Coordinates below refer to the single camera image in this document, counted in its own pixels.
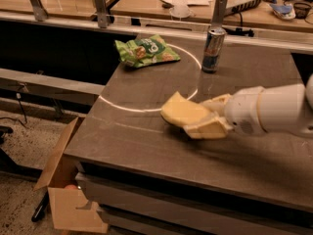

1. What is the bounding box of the orange ball in box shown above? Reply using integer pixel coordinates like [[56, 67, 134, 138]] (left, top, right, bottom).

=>
[[64, 184, 78, 190]]

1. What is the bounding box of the black mesh cup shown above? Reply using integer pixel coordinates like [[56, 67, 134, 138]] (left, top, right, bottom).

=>
[[293, 2, 312, 19]]

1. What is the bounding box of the metal bracket middle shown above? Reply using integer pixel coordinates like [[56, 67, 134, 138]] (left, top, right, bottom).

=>
[[94, 0, 110, 28]]

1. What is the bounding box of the metal bracket left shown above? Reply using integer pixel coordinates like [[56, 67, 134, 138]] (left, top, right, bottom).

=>
[[29, 0, 48, 22]]

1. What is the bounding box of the white power strip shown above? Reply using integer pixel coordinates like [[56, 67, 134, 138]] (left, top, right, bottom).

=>
[[225, 0, 262, 16]]

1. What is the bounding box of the cardboard box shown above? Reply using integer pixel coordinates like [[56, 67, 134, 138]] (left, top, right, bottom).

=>
[[34, 117, 109, 234]]

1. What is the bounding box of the yellow sponge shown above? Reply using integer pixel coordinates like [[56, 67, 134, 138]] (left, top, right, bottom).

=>
[[160, 92, 211, 127]]

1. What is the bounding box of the white face mask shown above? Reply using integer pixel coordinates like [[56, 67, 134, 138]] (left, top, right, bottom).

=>
[[169, 4, 193, 19]]

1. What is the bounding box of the metal bracket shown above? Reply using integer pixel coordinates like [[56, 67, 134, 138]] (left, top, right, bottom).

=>
[[211, 0, 228, 27], [94, 0, 110, 28], [29, 0, 48, 22]]

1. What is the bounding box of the blue silver energy drink can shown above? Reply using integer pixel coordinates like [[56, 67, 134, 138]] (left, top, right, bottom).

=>
[[201, 27, 226, 73]]

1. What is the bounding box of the metal bracket right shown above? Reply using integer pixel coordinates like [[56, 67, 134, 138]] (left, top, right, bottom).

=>
[[211, 0, 228, 27]]

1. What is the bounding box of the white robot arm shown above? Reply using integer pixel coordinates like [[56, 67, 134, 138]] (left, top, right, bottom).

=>
[[183, 78, 313, 139]]

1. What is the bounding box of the green rice chip bag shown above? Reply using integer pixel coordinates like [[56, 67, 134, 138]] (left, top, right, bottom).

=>
[[114, 35, 180, 69]]

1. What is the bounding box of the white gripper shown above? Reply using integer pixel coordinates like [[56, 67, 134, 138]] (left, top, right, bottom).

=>
[[183, 86, 264, 139]]

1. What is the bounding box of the blue white object on desk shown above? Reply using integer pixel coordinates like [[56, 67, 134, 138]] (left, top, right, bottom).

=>
[[270, 4, 295, 20]]

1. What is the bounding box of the grey drawer front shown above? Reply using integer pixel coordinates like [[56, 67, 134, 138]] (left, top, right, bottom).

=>
[[76, 173, 313, 235]]

